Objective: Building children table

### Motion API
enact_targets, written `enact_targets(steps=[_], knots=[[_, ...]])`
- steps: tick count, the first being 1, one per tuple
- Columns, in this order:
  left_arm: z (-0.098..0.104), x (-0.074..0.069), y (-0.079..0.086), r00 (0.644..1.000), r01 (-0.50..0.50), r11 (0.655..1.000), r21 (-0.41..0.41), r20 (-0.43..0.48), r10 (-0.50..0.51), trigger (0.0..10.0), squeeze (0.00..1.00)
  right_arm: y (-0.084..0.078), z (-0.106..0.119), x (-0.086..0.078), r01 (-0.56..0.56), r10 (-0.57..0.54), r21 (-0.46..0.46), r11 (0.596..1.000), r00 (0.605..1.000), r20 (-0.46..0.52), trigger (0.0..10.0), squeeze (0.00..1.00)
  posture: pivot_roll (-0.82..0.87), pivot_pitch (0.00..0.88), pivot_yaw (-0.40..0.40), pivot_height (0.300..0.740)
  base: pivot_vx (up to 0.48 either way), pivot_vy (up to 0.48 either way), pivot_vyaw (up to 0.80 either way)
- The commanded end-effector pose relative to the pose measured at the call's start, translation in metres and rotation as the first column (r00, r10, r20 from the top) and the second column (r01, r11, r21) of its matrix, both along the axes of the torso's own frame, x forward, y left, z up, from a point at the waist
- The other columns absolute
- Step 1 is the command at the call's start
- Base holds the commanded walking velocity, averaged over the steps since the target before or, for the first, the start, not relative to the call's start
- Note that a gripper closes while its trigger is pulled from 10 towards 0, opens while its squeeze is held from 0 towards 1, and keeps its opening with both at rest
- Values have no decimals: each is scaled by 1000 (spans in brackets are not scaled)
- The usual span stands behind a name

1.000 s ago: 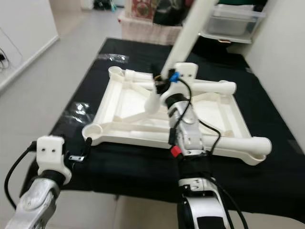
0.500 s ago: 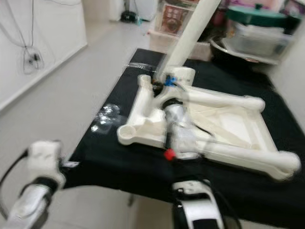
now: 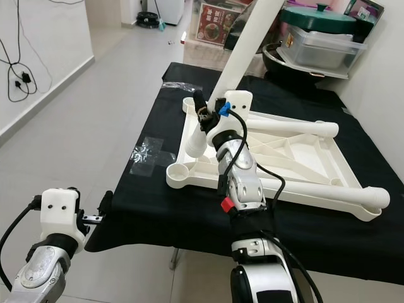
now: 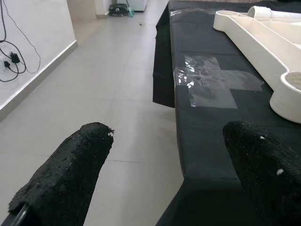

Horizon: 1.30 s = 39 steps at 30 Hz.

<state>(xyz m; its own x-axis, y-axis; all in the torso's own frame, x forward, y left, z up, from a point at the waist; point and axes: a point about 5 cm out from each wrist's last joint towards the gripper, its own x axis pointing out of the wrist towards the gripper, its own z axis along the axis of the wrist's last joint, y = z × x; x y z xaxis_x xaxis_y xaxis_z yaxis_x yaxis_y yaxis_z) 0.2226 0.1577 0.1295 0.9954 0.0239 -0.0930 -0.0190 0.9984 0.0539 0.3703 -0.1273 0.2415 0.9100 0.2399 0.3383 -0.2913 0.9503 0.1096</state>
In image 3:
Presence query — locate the white plastic children table top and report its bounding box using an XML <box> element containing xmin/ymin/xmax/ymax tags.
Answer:
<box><xmin>165</xmin><ymin>96</ymin><xmax>391</xmax><ymax>223</ymax></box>

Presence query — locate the clear tape strip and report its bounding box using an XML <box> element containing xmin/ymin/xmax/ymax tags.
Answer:
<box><xmin>162</xmin><ymin>82</ymin><xmax>203</xmax><ymax>94</ymax></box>

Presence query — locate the beige cloth covered shelf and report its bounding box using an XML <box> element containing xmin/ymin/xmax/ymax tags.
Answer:
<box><xmin>182</xmin><ymin>39</ymin><xmax>234</xmax><ymax>71</ymax></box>

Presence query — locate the clear tape cross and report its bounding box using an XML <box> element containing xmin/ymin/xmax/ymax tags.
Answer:
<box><xmin>129</xmin><ymin>136</ymin><xmax>174</xmax><ymax>176</ymax></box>

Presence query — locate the black plastic bag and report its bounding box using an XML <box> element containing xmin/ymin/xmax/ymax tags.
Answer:
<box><xmin>227</xmin><ymin>6</ymin><xmax>259</xmax><ymax>51</ymax></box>

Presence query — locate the red printed cardboard box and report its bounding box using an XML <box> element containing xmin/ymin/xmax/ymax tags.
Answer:
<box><xmin>196</xmin><ymin>3</ymin><xmax>237</xmax><ymax>44</ymax></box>

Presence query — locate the mop with blue head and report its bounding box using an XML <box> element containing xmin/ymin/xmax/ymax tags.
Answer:
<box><xmin>150</xmin><ymin>0</ymin><xmax>165</xmax><ymax>31</ymax></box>

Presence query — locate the white fridge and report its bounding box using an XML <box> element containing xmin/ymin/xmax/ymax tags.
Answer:
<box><xmin>155</xmin><ymin>0</ymin><xmax>187</xmax><ymax>26</ymax></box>

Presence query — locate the black round robot vacuum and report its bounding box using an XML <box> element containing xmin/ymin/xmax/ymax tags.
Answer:
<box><xmin>139</xmin><ymin>11</ymin><xmax>163</xmax><ymax>27</ymax></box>

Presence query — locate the clear plastic storage bin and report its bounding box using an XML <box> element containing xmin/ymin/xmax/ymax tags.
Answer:
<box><xmin>281</xmin><ymin>25</ymin><xmax>368</xmax><ymax>75</ymax></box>

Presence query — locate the purple printed box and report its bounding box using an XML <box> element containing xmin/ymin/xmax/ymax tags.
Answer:
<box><xmin>344</xmin><ymin>0</ymin><xmax>386</xmax><ymax>26</ymax></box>

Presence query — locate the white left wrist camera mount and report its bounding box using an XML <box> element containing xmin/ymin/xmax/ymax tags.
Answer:
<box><xmin>40</xmin><ymin>187</ymin><xmax>86</xmax><ymax>248</ymax></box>

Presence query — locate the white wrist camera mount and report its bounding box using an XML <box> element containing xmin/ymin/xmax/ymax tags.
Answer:
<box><xmin>40</xmin><ymin>187</ymin><xmax>86</xmax><ymax>248</ymax></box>
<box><xmin>205</xmin><ymin>90</ymin><xmax>251</xmax><ymax>143</ymax></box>

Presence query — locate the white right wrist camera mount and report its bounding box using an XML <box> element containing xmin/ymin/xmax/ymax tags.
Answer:
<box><xmin>205</xmin><ymin>90</ymin><xmax>251</xmax><ymax>143</ymax></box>

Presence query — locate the black wall cable with charger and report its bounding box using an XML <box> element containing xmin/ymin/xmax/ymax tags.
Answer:
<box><xmin>0</xmin><ymin>0</ymin><xmax>39</xmax><ymax>103</ymax></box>

